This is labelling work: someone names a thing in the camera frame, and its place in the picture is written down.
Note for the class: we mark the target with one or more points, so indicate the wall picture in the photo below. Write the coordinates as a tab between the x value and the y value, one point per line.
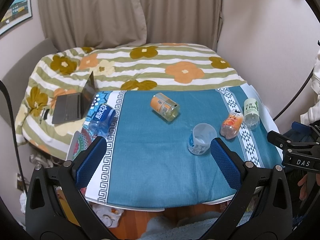
19	11

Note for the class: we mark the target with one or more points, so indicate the floral striped duvet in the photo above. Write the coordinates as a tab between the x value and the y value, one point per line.
162	66

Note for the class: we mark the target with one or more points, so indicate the green label clear cup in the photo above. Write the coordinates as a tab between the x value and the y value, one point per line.
251	113

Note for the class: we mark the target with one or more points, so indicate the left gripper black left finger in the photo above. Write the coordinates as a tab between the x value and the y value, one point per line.
77	176

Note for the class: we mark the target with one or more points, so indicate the orange label glass jar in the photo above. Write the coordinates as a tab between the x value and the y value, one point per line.
165	107

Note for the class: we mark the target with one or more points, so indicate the teal patterned tablecloth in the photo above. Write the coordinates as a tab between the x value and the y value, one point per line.
134	114

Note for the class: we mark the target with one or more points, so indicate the white blue label plastic cup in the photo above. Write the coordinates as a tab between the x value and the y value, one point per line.
200	138

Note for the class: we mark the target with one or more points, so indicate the black laptop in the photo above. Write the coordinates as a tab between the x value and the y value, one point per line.
73	107

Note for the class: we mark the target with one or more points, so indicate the beige curtain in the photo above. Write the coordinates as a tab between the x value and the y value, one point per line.
111	23

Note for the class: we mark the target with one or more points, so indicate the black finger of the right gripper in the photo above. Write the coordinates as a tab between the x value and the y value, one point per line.
311	130
281	141

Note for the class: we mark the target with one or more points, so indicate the blue label plastic bottle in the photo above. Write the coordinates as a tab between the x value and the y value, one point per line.
101	121

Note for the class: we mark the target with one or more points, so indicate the orange fruit label cup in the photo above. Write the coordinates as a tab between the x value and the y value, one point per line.
231	125

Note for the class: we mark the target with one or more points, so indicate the person's right hand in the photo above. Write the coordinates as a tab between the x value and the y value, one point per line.
303	188

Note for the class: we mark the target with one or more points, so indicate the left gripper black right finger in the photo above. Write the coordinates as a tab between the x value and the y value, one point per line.
240	177

